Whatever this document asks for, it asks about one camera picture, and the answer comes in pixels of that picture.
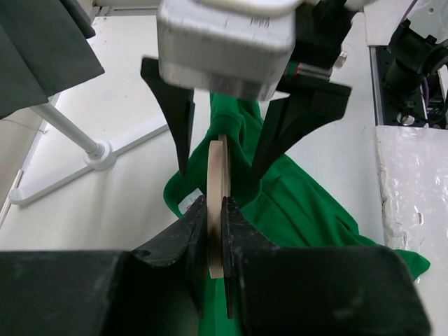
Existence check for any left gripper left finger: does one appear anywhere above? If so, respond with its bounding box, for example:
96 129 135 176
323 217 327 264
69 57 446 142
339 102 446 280
1 197 207 335

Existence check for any grey pleated cloth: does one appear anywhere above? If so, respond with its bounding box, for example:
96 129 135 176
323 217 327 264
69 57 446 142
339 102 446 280
1 1 104 118

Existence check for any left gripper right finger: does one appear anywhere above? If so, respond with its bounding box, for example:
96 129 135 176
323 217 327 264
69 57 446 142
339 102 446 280
221 197 431 335

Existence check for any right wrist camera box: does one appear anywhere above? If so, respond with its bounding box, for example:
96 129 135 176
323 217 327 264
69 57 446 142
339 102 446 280
156 1 295 101

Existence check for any beige plastic hanger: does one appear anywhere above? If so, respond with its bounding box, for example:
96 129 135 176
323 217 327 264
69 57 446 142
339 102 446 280
206 134 230 279

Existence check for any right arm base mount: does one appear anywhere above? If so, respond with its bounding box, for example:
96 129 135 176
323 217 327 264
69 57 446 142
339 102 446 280
370 19 447 130

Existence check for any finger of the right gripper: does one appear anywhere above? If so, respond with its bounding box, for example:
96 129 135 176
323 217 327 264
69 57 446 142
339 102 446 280
140 57 195 176

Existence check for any green t shirt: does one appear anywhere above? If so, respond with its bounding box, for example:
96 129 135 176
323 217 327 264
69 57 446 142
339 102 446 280
162 92 432 336

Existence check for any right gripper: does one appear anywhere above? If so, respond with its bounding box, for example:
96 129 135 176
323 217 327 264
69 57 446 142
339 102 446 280
251 1 363 181

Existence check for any white rack base foot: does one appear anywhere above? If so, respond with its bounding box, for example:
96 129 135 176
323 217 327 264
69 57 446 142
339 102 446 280
8 116 168 206

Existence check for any white rack upright pole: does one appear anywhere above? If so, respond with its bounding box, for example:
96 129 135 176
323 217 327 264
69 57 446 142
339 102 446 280
31 103 105 160

